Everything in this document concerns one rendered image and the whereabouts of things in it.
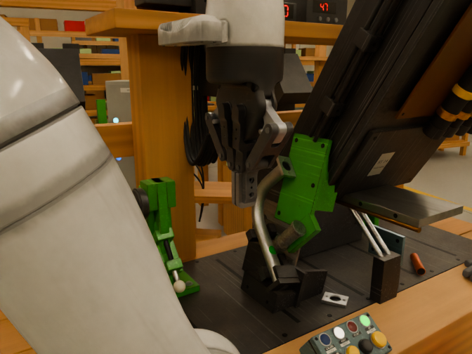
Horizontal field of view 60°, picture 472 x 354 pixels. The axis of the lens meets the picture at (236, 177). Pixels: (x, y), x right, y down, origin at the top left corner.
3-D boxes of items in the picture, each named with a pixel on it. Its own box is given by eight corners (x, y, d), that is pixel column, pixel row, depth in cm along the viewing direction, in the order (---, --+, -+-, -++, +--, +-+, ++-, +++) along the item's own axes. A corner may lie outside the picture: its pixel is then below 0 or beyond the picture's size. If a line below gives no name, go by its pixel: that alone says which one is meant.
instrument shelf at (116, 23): (397, 42, 130) (397, 29, 129) (115, 27, 83) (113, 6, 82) (338, 46, 151) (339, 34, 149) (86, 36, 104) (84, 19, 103)
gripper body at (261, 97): (304, 38, 38) (300, 140, 40) (251, 43, 44) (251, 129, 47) (235, 36, 34) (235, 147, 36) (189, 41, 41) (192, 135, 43)
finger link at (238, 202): (234, 172, 42) (234, 207, 43) (238, 173, 41) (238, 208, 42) (253, 169, 43) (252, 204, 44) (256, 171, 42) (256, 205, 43)
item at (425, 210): (461, 218, 90) (463, 205, 90) (417, 234, 82) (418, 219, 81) (332, 179, 122) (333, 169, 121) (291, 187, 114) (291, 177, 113)
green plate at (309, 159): (330, 234, 95) (353, 146, 92) (305, 233, 90) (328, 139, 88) (298, 219, 104) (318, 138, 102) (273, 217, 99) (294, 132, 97)
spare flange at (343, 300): (348, 299, 95) (348, 296, 95) (345, 308, 92) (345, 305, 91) (324, 294, 97) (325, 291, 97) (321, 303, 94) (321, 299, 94)
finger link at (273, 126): (267, 121, 36) (240, 158, 40) (275, 137, 35) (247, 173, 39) (291, 119, 37) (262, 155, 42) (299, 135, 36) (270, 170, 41)
